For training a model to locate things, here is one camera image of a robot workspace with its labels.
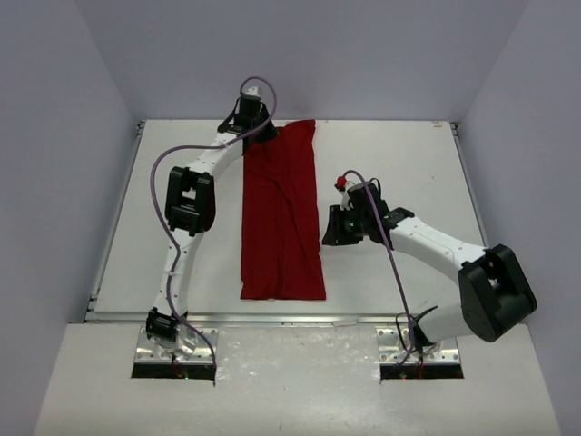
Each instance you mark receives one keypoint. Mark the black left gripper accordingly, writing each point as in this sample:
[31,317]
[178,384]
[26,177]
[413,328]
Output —
[261,132]

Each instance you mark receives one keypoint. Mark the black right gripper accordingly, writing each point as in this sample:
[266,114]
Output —
[339,227]

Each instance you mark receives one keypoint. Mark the red t shirt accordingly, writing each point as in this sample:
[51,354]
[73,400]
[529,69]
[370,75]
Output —
[280,229]

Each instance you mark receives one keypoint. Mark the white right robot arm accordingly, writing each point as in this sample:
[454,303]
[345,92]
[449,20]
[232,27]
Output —
[451,257]

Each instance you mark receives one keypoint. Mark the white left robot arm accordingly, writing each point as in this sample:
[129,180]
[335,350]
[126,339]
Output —
[190,205]

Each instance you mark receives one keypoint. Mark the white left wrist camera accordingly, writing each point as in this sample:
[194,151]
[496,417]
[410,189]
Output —
[253,92]

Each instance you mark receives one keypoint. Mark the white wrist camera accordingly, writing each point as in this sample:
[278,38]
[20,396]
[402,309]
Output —
[253,92]
[342,185]

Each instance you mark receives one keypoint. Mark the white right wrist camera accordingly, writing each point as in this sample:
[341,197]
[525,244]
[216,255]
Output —
[342,185]

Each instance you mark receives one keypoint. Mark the left side table rail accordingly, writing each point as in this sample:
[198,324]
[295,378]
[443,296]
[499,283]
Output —
[93,298]

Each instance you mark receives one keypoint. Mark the left aluminium base plate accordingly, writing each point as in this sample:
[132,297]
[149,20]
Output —
[188,349]

